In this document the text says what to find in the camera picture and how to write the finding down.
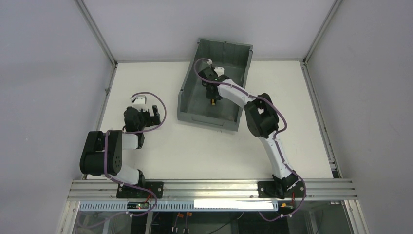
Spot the left aluminium frame post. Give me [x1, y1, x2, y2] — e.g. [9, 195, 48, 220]
[74, 0, 117, 66]

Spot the grey slotted cable duct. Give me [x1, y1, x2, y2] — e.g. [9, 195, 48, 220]
[79, 199, 279, 212]

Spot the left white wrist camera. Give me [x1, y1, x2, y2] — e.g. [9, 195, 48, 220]
[131, 95, 148, 111]

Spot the aluminium frame post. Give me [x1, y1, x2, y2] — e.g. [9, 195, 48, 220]
[74, 0, 117, 66]
[302, 0, 343, 65]

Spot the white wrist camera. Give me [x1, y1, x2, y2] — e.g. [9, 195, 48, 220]
[213, 66, 225, 77]
[131, 95, 148, 111]

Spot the aluminium front rail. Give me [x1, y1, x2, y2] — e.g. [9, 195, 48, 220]
[67, 179, 358, 201]

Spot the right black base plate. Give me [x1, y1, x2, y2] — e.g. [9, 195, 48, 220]
[257, 181, 305, 199]

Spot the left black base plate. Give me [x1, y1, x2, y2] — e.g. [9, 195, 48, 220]
[116, 181, 164, 199]

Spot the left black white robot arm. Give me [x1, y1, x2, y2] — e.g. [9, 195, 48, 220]
[79, 105, 161, 188]

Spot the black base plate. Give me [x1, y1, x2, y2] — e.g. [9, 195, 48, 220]
[257, 181, 305, 199]
[116, 181, 164, 199]

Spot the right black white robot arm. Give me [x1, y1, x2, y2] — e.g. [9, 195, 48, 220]
[193, 65, 299, 199]

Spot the grey plastic storage bin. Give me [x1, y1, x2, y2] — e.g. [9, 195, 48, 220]
[177, 38, 253, 131]

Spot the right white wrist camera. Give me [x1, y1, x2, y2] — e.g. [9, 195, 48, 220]
[213, 66, 225, 77]

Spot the right aluminium frame post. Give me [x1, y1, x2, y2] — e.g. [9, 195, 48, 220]
[302, 0, 343, 65]

